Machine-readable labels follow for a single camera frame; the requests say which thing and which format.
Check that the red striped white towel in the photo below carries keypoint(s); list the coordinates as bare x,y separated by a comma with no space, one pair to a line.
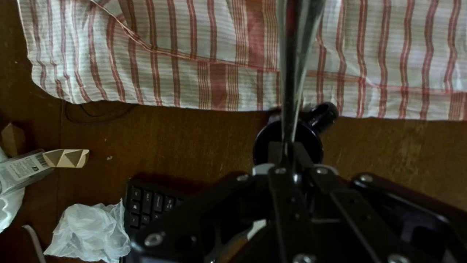
169,53

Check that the black computer keyboard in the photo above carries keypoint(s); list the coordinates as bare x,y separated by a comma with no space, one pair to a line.
146,205

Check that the dark glossy cup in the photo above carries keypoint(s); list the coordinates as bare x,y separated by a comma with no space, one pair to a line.
312,140

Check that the metal spoon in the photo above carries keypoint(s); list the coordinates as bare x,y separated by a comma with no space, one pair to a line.
292,73

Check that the crumpled white tissue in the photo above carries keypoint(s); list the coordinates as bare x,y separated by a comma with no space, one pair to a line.
88,234

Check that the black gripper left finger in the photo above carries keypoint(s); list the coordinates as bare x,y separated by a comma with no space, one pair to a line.
213,219

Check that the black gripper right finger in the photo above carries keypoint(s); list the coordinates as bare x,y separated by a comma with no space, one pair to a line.
379,219

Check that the triangle patterned paper carton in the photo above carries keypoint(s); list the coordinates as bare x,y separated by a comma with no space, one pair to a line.
63,158

